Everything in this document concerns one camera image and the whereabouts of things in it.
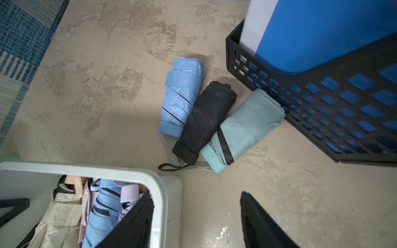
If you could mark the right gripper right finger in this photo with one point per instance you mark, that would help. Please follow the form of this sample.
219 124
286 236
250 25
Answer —
259 228

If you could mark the black umbrella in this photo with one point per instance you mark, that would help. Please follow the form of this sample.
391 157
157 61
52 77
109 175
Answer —
206 117

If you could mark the beige umbrella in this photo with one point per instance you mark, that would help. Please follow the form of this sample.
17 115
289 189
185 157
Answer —
61 223

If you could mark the light blue umbrella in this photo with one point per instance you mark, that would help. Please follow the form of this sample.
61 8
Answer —
104 213

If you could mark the grey green umbrella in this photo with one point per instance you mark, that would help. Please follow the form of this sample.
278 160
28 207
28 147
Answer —
258 115

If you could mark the pink umbrella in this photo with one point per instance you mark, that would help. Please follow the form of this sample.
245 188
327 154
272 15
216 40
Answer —
86 207

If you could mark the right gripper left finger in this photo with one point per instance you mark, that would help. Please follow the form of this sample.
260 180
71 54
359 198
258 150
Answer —
134 230

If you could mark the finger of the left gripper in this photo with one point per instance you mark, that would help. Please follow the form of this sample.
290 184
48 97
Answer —
17 206

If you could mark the white plastic storage box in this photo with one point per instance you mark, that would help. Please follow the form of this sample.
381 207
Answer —
47 205

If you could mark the lavender umbrella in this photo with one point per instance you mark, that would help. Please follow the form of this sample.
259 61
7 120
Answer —
130 195

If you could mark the black mesh file holder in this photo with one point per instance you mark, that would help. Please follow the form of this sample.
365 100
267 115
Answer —
346 107

